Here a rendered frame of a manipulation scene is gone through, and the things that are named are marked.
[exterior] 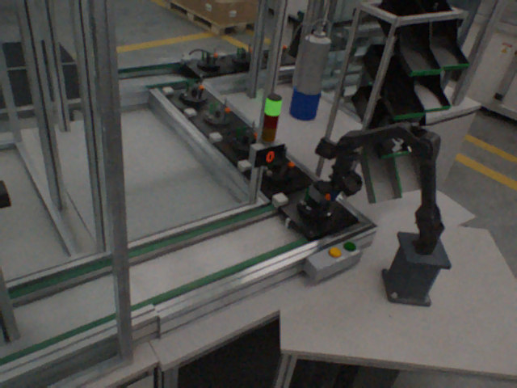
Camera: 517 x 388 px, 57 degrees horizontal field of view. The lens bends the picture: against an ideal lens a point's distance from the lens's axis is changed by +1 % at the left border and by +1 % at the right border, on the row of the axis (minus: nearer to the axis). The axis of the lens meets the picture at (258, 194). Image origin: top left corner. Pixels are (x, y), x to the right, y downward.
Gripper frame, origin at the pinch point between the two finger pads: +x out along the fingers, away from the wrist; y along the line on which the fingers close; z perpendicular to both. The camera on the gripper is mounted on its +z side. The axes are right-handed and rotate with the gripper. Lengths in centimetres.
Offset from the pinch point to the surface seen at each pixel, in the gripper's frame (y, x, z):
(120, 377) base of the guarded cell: -86, 24, 16
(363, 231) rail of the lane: 9.6, 13.5, 10.5
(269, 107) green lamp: -21.4, -29.2, -18.0
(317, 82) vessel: 60, 1, -80
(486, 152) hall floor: 303, 109, -87
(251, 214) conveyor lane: -22.4, 14.9, -17.1
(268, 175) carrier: -5.9, 10.1, -30.6
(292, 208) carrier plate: -7.9, 12.6, -11.5
